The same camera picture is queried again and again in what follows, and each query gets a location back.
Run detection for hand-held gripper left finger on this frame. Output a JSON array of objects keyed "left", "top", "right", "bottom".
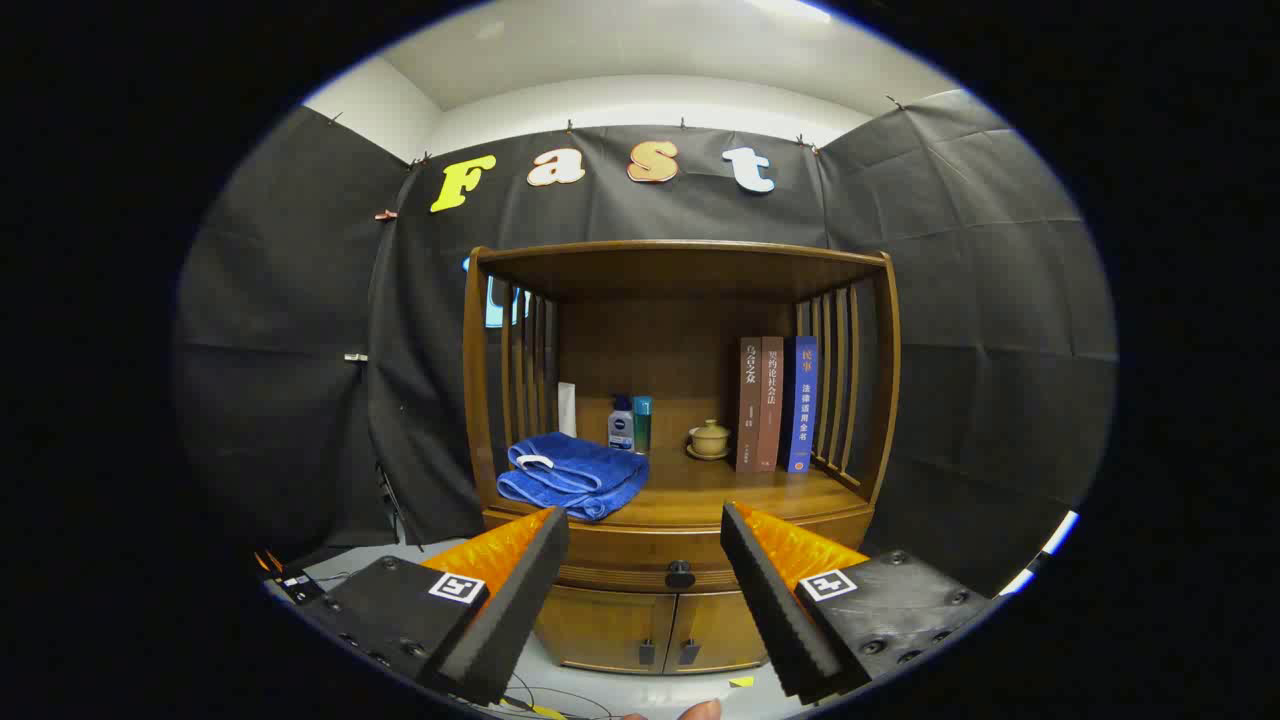
[{"left": 300, "top": 505, "right": 571, "bottom": 707}]

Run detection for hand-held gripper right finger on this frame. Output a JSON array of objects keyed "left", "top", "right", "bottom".
[{"left": 720, "top": 501, "right": 996, "bottom": 706}]

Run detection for wooden drawer with black knob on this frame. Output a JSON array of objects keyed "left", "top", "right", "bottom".
[{"left": 483, "top": 505, "right": 876, "bottom": 593}]

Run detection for wooden countertop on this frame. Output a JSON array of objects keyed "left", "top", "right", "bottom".
[{"left": 495, "top": 455, "right": 869, "bottom": 529}]

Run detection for wooden cabinet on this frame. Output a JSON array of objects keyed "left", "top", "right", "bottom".
[{"left": 462, "top": 240, "right": 901, "bottom": 676}]

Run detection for folded blue towel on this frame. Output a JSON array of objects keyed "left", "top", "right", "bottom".
[{"left": 497, "top": 432, "right": 651, "bottom": 522}]

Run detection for beige lidded teacup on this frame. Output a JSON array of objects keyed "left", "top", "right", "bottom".
[{"left": 686, "top": 419, "right": 733, "bottom": 461}]

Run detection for reddish brown book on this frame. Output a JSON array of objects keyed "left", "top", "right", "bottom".
[{"left": 758, "top": 336, "right": 785, "bottom": 472}]

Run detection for dark brown book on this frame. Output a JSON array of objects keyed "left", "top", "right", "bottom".
[{"left": 736, "top": 337, "right": 763, "bottom": 473}]

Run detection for blue book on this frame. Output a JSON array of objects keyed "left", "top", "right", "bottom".
[{"left": 783, "top": 336, "right": 819, "bottom": 474}]

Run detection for black floor device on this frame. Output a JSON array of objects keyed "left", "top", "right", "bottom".
[{"left": 262, "top": 550, "right": 326, "bottom": 606}]

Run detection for thin dark floor cable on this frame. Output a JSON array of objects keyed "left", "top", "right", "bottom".
[{"left": 495, "top": 672, "right": 616, "bottom": 720}]

